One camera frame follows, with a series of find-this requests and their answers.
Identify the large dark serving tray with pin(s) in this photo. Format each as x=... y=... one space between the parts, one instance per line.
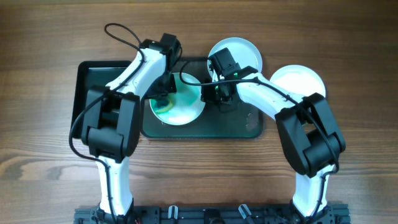
x=244 y=123

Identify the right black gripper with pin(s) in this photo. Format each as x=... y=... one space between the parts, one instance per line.
x=216 y=97

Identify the small black water tray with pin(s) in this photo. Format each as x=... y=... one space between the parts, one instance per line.
x=96 y=73

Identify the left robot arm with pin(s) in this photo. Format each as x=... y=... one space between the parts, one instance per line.
x=111 y=120

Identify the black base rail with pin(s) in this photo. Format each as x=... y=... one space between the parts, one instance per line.
x=276 y=213

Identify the light blue plate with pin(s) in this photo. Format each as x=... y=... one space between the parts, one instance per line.
x=245 y=51

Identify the white plate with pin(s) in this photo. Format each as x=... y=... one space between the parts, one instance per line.
x=299 y=79
x=184 y=106

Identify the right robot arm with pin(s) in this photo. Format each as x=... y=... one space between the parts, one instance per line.
x=310 y=137

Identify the green yellow sponge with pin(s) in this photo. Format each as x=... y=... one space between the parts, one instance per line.
x=164 y=103

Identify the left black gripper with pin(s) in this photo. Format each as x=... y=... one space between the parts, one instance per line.
x=162 y=90

